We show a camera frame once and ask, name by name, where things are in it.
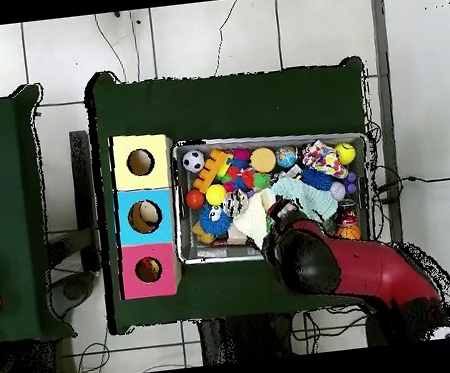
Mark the large blue puffer ball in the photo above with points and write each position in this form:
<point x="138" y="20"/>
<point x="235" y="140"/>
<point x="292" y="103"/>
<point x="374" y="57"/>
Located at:
<point x="214" y="220"/>

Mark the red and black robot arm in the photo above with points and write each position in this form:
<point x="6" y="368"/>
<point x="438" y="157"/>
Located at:
<point x="371" y="266"/>

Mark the cream muslin cloth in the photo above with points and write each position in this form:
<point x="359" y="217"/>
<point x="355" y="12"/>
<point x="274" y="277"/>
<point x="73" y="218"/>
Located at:
<point x="253" y="219"/>

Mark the shallow metal mesh bin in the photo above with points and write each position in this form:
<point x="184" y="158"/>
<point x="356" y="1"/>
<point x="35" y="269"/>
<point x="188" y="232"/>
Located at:
<point x="200" y="255"/>

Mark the yellow plush toy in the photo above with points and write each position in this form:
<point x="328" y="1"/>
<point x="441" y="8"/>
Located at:
<point x="154" y="269"/>

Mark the grey plastic base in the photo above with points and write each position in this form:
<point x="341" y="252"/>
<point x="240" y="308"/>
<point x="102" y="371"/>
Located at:
<point x="73" y="290"/>

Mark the small orange basketball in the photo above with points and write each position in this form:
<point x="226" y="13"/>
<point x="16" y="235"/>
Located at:
<point x="350" y="233"/>

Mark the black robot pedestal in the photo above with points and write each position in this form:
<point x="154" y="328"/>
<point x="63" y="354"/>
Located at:
<point x="246" y="341"/>

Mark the wooden box with three holes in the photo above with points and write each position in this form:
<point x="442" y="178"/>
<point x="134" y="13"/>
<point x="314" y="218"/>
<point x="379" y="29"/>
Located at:
<point x="127" y="233"/>

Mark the small soccer ball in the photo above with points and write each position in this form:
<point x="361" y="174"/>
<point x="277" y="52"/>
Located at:
<point x="193" y="160"/>

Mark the red ball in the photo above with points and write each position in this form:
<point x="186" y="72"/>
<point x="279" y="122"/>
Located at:
<point x="194" y="199"/>

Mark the black upright panel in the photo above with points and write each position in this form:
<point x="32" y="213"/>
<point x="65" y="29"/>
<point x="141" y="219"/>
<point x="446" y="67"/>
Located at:
<point x="84" y="190"/>

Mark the white polka dot cloth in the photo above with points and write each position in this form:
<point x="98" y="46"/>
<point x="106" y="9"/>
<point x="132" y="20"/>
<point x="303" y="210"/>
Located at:
<point x="324" y="159"/>

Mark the small plush tiger toy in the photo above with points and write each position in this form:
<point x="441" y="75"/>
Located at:
<point x="144" y="263"/>

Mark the dark green table cloth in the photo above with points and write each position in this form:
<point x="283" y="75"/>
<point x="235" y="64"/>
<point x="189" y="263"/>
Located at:
<point x="220" y="106"/>
<point x="9" y="199"/>

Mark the orange foam disc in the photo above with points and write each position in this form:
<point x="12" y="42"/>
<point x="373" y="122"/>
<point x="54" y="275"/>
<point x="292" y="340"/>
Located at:
<point x="262" y="160"/>

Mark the plain yellow ball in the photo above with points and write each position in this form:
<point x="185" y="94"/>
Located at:
<point x="215" y="194"/>

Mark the mint green cloth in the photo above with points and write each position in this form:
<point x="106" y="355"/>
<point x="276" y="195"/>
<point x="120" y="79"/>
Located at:
<point x="311" y="199"/>

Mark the yellow smiley ball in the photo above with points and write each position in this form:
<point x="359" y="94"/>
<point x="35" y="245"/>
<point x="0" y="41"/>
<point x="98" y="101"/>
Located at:
<point x="345" y="152"/>

